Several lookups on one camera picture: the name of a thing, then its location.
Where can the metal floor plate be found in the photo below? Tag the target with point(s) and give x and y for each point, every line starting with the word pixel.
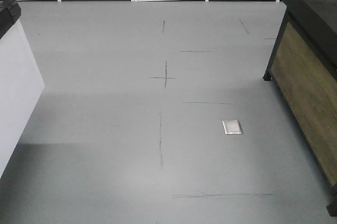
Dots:
pixel 232 127

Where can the black wooden display stand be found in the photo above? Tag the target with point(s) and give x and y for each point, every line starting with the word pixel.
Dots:
pixel 303 66

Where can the white chest freezer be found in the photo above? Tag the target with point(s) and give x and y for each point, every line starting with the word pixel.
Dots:
pixel 21 80

